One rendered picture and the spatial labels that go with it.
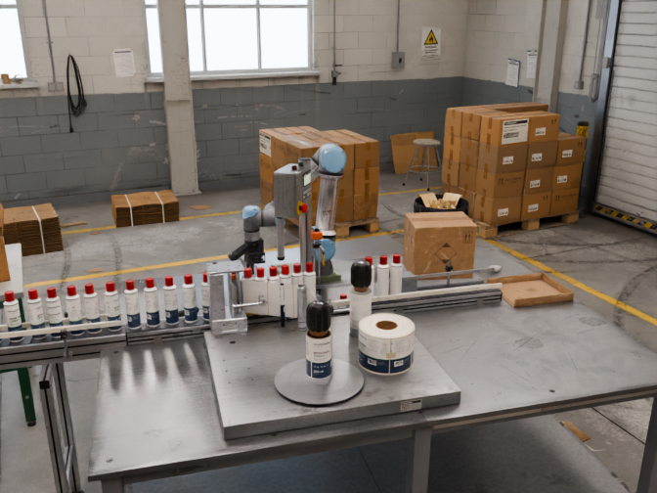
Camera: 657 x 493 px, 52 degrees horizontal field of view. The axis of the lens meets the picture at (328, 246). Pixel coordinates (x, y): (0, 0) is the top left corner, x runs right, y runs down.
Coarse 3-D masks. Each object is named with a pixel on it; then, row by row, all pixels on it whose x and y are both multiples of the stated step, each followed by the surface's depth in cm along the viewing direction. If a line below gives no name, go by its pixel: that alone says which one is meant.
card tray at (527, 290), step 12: (516, 276) 329; (528, 276) 331; (540, 276) 333; (504, 288) 323; (516, 288) 323; (528, 288) 323; (540, 288) 323; (552, 288) 323; (564, 288) 315; (516, 300) 302; (528, 300) 304; (540, 300) 306; (552, 300) 307; (564, 300) 309
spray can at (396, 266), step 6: (396, 258) 293; (390, 264) 295; (396, 264) 293; (402, 264) 295; (390, 270) 296; (396, 270) 294; (390, 276) 297; (396, 276) 295; (390, 282) 297; (396, 282) 295; (390, 288) 298; (396, 288) 296; (390, 294) 299
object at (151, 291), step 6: (150, 282) 267; (150, 288) 268; (156, 288) 271; (150, 294) 268; (156, 294) 270; (150, 300) 269; (156, 300) 270; (150, 306) 270; (156, 306) 271; (150, 312) 270; (156, 312) 272; (150, 318) 271; (156, 318) 272; (150, 324) 272; (156, 324) 273
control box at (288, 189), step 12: (288, 168) 277; (300, 168) 277; (276, 180) 272; (288, 180) 271; (300, 180) 274; (276, 192) 274; (288, 192) 272; (300, 192) 276; (276, 204) 276; (288, 204) 274; (300, 204) 277; (276, 216) 278; (288, 216) 276
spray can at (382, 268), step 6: (384, 258) 291; (378, 264) 294; (384, 264) 292; (378, 270) 293; (384, 270) 292; (378, 276) 294; (384, 276) 293; (378, 282) 295; (384, 282) 294; (378, 288) 295; (384, 288) 295; (378, 294) 296; (384, 294) 296; (384, 300) 297
